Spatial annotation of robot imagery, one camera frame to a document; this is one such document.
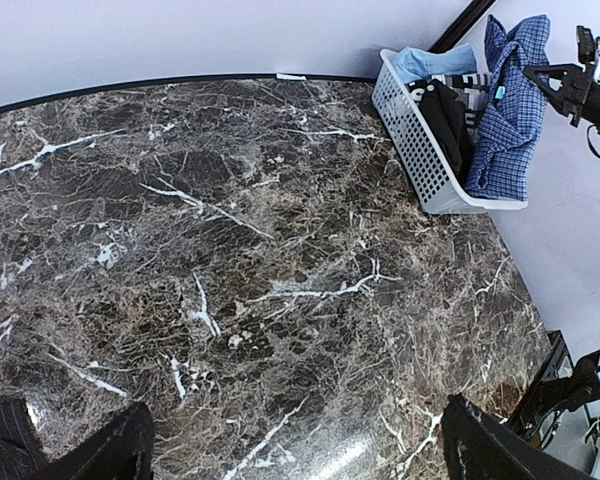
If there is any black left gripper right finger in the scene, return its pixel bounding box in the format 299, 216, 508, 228
441, 394, 590, 480

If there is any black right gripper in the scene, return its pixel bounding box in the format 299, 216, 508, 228
524, 64, 600, 132

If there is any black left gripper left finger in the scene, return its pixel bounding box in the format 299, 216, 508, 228
27, 402, 155, 480

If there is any blue checkered long sleeve shirt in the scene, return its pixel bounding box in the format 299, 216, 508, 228
464, 15, 551, 201

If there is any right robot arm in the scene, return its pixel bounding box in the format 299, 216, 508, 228
508, 64, 600, 441

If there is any black white plaid shirt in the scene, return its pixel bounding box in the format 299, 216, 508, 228
432, 73, 490, 145

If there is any folded black striped shirt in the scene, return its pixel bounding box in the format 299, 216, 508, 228
0, 399, 48, 479

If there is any black garment in basket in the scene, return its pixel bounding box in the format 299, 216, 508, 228
407, 79, 474, 186

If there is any light blue shirt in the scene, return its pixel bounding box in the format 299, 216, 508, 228
392, 44, 477, 84

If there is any white plastic laundry basket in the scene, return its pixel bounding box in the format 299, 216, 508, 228
372, 49, 528, 215

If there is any white tape strip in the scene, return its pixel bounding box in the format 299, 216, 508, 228
275, 73, 307, 82

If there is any right black corner post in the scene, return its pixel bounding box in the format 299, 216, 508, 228
428, 0, 496, 54

